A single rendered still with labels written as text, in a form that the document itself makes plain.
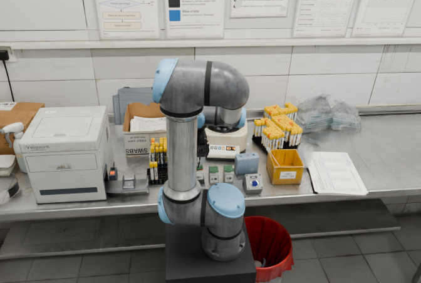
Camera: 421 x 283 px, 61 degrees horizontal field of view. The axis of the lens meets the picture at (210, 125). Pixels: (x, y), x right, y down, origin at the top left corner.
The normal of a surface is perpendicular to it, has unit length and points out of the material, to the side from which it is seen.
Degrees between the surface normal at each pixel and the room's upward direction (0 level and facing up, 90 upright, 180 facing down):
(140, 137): 96
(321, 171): 0
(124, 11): 93
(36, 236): 0
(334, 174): 1
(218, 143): 90
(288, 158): 90
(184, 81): 64
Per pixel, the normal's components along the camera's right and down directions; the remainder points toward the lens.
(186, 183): 0.31, 0.49
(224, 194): 0.16, -0.81
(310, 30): 0.08, 0.57
